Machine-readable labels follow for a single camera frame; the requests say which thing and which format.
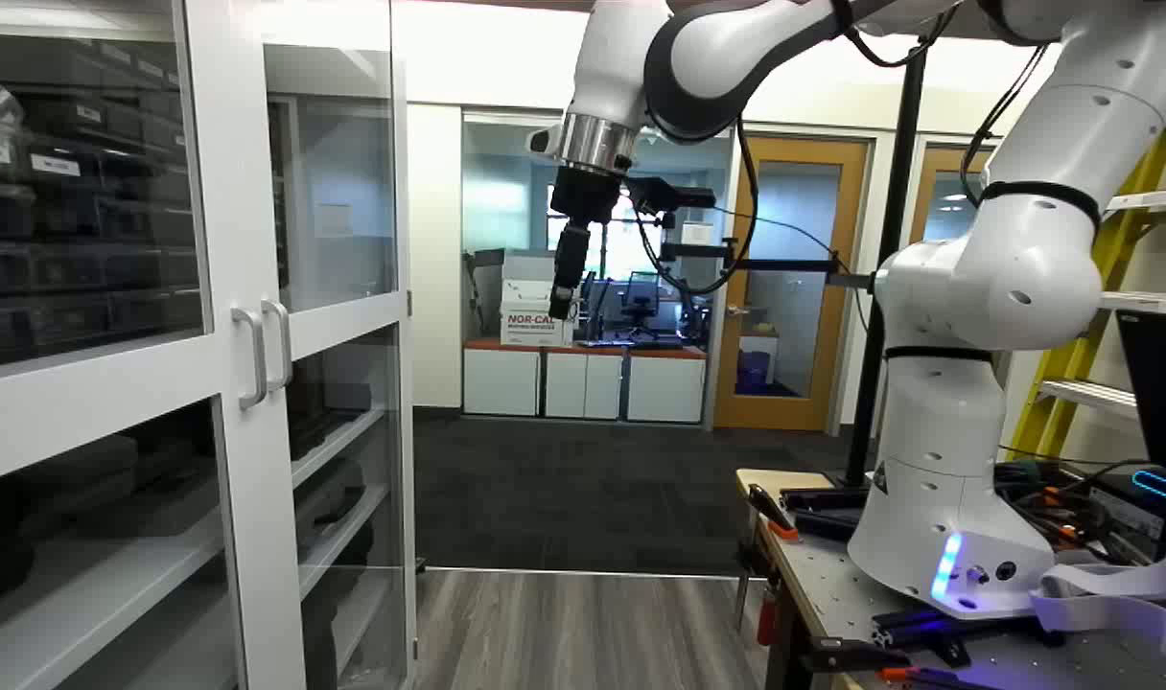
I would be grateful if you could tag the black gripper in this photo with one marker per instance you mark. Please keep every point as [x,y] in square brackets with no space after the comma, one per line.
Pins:
[586,197]

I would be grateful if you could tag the white glass cabinet door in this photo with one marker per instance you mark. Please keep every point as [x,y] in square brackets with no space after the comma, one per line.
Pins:
[356,326]
[232,194]

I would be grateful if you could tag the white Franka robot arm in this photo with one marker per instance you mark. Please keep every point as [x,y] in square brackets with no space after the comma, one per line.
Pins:
[951,421]

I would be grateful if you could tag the low white cabinet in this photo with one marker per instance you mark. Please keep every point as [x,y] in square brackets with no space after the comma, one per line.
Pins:
[668,383]
[500,381]
[586,383]

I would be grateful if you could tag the orange wooden door with window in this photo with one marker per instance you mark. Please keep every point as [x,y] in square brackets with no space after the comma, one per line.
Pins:
[778,411]
[921,194]

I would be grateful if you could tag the white cabinet shelf board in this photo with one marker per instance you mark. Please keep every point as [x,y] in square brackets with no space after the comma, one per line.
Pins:
[338,441]
[108,588]
[345,539]

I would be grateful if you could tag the white box with red print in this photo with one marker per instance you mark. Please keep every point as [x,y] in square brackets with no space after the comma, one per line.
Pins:
[532,308]

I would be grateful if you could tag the blue machine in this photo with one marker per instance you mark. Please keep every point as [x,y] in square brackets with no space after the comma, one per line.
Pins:
[628,310]

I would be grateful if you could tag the blue bin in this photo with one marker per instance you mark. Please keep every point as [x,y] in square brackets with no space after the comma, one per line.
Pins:
[756,364]

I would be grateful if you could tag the black horizontal boom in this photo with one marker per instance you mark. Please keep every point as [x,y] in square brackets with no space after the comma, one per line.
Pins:
[786,264]

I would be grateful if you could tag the black vertical stand pole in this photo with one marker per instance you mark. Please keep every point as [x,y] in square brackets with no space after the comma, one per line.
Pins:
[893,253]

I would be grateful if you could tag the black flat tool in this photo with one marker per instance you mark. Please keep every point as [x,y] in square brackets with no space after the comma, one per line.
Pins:
[822,524]

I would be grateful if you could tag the wooden workbench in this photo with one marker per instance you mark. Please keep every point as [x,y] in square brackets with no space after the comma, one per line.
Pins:
[826,588]

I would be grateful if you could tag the black bar clamp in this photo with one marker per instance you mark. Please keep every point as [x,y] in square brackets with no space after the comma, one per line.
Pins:
[910,628]

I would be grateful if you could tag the yellow ladder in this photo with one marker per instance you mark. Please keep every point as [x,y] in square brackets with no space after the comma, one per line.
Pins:
[1038,428]

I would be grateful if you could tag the black small-parts drawer organizer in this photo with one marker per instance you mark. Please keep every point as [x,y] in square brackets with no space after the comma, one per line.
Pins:
[86,214]

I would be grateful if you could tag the wide black tool case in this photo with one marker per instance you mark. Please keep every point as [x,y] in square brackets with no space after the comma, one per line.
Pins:
[108,484]

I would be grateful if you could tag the black box with blue light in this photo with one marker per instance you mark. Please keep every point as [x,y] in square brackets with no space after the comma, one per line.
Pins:
[1125,512]

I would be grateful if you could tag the black monitor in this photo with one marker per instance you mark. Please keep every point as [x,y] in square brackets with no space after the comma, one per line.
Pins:
[1165,395]

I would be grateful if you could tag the white plastic part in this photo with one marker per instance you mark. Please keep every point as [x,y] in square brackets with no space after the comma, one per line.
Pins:
[1121,580]

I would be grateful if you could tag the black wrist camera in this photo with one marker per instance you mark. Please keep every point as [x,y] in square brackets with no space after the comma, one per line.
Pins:
[664,197]

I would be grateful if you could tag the white cabinet frame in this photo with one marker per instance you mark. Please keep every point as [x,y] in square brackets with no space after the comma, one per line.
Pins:
[408,539]

